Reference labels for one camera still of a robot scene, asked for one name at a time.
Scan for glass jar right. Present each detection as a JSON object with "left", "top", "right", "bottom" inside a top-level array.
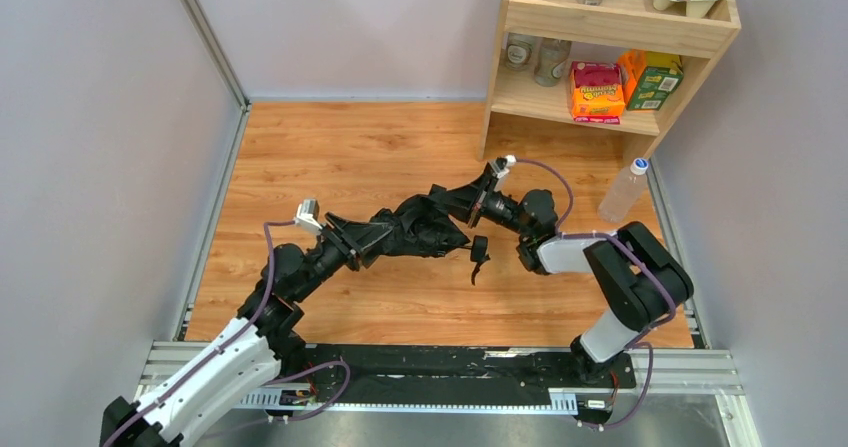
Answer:
[{"left": 533, "top": 38, "right": 572, "bottom": 87}]

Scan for glass jar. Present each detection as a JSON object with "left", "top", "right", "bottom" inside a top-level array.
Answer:
[
  {"left": 533, "top": 38, "right": 572, "bottom": 87},
  {"left": 503, "top": 32, "right": 536, "bottom": 71}
]

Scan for glass jar left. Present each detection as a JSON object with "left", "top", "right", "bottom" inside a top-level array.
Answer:
[{"left": 503, "top": 32, "right": 536, "bottom": 71}]

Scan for clear plastic water bottle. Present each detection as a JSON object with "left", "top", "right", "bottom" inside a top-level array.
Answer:
[{"left": 597, "top": 157, "right": 650, "bottom": 223}]

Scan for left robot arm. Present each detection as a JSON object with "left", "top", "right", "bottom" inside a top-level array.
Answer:
[{"left": 99, "top": 214, "right": 395, "bottom": 446}]

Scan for orange pink sponge box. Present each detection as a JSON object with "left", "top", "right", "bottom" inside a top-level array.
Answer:
[{"left": 569, "top": 61, "right": 626, "bottom": 125}]

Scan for green orange carton box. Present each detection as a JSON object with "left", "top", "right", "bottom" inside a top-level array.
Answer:
[{"left": 617, "top": 49, "right": 684, "bottom": 111}]

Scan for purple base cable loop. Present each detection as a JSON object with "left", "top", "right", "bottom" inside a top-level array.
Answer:
[{"left": 258, "top": 359, "right": 352, "bottom": 424}]

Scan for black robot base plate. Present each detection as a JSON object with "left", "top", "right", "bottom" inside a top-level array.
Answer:
[{"left": 285, "top": 344, "right": 636, "bottom": 407}]

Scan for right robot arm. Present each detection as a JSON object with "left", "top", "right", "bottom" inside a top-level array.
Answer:
[{"left": 429, "top": 156, "right": 694, "bottom": 383}]

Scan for aluminium frame rail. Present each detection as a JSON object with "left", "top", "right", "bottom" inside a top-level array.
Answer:
[{"left": 100, "top": 331, "right": 743, "bottom": 446}]

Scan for black folding umbrella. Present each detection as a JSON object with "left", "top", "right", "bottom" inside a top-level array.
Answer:
[{"left": 368, "top": 194, "right": 491, "bottom": 285}]

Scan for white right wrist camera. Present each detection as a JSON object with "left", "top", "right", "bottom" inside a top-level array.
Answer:
[{"left": 489, "top": 155, "right": 517, "bottom": 181}]

